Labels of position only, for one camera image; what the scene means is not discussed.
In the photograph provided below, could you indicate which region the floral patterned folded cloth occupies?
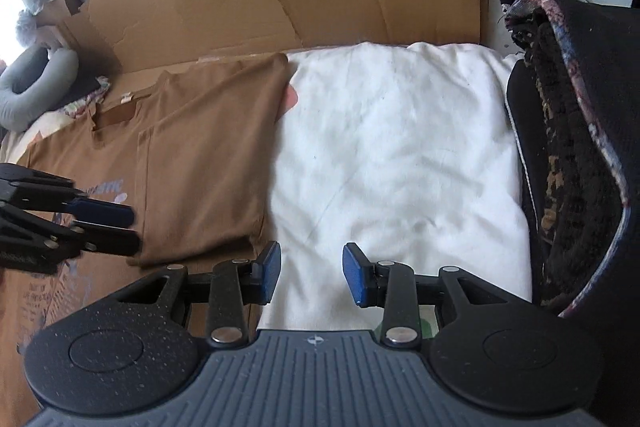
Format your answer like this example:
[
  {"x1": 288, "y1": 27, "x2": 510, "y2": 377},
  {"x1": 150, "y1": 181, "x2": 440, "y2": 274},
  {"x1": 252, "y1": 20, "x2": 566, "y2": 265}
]
[{"x1": 56, "y1": 76, "x2": 111, "y2": 119}]

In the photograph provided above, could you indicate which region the cream bear print bedsheet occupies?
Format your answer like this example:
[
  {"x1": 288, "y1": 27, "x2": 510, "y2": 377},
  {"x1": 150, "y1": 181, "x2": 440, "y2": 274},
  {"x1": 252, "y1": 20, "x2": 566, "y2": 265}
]
[{"x1": 0, "y1": 40, "x2": 534, "y2": 333}]

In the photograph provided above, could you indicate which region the black folded garment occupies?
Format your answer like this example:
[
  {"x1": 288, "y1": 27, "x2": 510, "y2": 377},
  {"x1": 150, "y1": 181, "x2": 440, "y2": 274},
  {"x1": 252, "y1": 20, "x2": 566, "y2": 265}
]
[{"x1": 500, "y1": 0, "x2": 639, "y2": 426}]

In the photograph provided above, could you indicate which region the grey u-shaped neck pillow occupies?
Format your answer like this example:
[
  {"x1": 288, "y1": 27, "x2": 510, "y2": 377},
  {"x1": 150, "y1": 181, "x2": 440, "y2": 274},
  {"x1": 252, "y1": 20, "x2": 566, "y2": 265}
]
[{"x1": 1, "y1": 46, "x2": 79, "y2": 132}]

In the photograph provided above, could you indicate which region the brown printed t-shirt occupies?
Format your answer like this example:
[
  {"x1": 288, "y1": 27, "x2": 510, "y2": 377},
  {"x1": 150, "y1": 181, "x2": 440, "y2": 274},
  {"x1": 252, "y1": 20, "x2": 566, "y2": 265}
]
[{"x1": 1, "y1": 54, "x2": 291, "y2": 426}]

